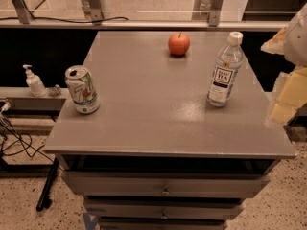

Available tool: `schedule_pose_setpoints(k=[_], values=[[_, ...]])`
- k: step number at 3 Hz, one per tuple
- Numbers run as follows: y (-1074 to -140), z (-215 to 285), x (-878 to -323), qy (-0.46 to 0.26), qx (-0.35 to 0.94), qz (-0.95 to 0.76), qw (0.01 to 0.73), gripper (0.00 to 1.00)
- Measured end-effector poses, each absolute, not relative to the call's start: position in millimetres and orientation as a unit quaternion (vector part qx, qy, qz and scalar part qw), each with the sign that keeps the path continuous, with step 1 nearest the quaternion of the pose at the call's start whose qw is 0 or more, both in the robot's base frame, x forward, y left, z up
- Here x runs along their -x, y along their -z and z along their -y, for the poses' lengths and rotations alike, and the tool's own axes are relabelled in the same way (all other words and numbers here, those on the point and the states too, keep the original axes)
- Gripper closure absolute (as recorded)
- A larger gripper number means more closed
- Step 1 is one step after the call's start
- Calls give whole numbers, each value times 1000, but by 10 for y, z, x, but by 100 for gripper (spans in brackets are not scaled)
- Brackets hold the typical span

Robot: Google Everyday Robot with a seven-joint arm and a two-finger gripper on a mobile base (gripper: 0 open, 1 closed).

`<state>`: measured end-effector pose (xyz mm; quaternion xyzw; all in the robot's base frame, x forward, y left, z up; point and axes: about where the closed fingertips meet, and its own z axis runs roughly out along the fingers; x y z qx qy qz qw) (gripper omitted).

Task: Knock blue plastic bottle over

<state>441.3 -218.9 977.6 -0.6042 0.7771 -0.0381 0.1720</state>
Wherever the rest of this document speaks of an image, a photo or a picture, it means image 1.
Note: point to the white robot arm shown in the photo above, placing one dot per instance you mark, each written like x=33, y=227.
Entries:
x=295, y=40

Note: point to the clear plastic tea bottle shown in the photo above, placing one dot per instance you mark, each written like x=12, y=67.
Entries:
x=227, y=64

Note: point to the white pump dispenser bottle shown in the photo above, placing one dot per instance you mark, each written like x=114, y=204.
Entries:
x=34, y=82

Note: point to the grey drawer cabinet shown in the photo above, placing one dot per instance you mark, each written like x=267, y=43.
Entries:
x=154, y=118

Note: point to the red apple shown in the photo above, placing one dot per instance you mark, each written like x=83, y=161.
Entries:
x=178, y=44

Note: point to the white green soda can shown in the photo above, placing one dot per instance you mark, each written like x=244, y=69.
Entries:
x=82, y=90

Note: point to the small crumpled foil object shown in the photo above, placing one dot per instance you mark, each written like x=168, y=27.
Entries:
x=54, y=91

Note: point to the top grey drawer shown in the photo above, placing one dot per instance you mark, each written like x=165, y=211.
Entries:
x=163, y=184

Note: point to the grey drawer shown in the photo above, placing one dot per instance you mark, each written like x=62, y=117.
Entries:
x=163, y=184
x=145, y=225
x=164, y=209

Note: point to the middle grey drawer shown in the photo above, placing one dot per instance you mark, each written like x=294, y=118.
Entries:
x=164, y=209

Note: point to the bottom grey drawer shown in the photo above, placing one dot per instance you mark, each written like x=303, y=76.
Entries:
x=145, y=225

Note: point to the black metal stand leg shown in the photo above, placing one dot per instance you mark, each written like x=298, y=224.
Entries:
x=44, y=201

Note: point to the grey metal window rail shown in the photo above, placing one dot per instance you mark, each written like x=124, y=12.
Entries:
x=133, y=25

